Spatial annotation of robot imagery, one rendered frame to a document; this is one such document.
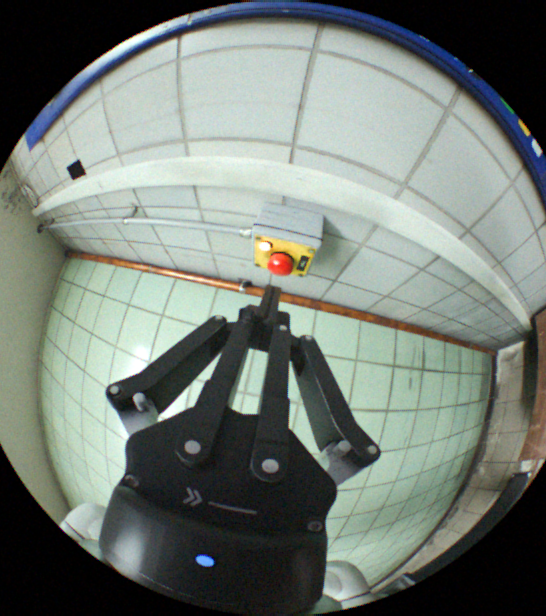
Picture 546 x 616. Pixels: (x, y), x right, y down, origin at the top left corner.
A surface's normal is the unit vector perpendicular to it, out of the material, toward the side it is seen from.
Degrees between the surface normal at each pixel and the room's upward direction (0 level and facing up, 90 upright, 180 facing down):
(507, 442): 0
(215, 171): 90
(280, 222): 90
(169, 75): 90
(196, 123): 90
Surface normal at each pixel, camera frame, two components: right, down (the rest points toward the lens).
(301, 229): 0.10, -0.32
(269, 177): -0.20, 0.92
